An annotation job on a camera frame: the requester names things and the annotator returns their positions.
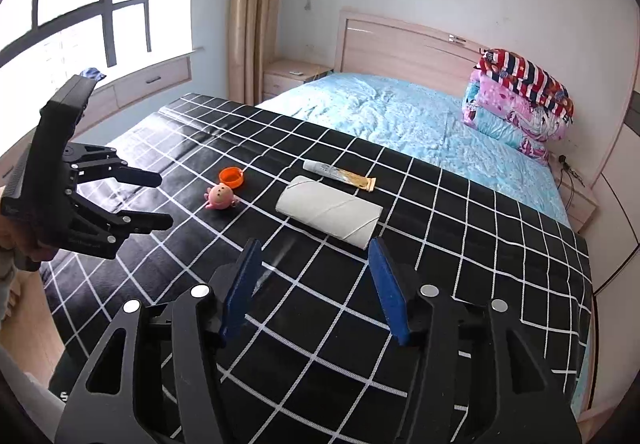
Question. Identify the person's left hand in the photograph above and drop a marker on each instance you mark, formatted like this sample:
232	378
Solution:
6	239

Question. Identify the black white-grid tablecloth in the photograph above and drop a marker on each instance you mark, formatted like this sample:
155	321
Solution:
450	274

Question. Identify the white toothpaste tube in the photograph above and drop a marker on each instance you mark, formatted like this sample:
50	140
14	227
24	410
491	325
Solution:
335	171

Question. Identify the white grey sliding wardrobe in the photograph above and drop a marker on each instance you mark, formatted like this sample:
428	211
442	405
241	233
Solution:
620	199

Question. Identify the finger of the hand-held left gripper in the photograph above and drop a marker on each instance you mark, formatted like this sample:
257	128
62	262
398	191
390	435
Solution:
140	177
145	222

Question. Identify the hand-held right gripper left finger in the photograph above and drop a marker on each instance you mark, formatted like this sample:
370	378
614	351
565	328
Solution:
240	289

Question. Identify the pink round toy figure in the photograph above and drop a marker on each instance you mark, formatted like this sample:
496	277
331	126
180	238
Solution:
220	196

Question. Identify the wooden windowsill drawer cabinet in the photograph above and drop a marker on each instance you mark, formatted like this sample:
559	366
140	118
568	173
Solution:
140	84

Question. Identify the orange bottle cap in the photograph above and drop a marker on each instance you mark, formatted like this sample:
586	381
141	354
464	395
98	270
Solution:
232	176

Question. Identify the light blue folded quilt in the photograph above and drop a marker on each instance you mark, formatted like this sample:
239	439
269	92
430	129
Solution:
505	133

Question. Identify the striped folded quilt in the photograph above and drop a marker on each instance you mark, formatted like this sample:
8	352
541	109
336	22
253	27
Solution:
525	74

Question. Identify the cardboard paper roll core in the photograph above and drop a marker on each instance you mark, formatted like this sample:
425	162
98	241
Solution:
325	214

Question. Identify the wooden nightstand with remote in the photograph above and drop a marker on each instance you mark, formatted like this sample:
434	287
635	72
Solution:
285	81

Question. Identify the light wooden headboard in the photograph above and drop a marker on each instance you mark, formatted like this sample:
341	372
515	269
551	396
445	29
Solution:
400	44

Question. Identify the blue cloth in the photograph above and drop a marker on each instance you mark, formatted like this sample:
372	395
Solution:
94	74

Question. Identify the bed with blue sheet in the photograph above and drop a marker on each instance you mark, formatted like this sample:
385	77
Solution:
400	124

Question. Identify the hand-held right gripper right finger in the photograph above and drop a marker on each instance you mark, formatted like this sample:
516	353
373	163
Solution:
390	294

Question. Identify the beige curtain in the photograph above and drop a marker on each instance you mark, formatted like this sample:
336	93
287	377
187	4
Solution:
255	9

